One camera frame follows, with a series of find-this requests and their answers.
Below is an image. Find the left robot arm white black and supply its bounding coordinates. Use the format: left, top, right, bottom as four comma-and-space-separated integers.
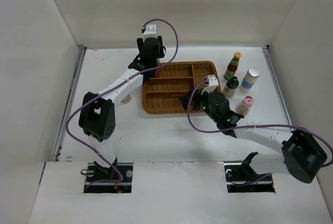
79, 36, 165, 149

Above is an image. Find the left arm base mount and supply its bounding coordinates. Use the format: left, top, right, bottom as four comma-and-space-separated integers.
80, 160, 134, 194

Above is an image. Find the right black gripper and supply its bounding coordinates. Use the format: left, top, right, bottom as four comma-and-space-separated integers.
179, 86, 220, 123

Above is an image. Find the pink cap spice shaker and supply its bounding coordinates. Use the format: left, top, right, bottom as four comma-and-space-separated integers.
236, 96, 254, 116

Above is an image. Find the black cap pepper shaker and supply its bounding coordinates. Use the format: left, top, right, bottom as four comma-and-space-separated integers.
222, 76, 239, 98

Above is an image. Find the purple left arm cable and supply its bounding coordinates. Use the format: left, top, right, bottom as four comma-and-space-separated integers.
65, 18, 179, 193

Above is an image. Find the small jar white lid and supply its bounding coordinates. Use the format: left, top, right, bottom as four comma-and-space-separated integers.
121, 94, 131, 104

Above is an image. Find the dark soy sauce bottle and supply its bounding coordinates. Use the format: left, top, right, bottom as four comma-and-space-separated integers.
154, 58, 160, 78

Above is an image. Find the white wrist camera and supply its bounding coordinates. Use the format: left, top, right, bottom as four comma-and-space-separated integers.
142, 24, 158, 38
202, 75, 219, 94

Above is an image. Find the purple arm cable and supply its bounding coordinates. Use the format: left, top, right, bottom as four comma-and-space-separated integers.
185, 77, 333, 167
65, 18, 179, 193

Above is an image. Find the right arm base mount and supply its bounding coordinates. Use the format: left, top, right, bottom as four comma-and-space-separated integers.
224, 152, 275, 193

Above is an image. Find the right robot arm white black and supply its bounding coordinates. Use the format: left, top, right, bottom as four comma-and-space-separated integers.
180, 89, 328, 183

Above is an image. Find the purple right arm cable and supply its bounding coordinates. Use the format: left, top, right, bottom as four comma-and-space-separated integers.
185, 77, 333, 167

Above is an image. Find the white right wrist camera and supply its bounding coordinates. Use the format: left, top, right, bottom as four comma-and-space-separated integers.
202, 75, 219, 94

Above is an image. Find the white blue cylindrical shaker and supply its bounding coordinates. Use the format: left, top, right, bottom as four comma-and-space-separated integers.
239, 67, 260, 93

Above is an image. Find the red green sauce bottle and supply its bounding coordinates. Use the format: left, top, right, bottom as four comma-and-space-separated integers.
224, 52, 241, 80

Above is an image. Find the brown wicker divided basket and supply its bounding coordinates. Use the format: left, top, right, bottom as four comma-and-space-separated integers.
142, 61, 218, 114

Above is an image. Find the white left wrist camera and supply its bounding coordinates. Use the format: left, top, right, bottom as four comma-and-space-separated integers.
142, 24, 158, 38

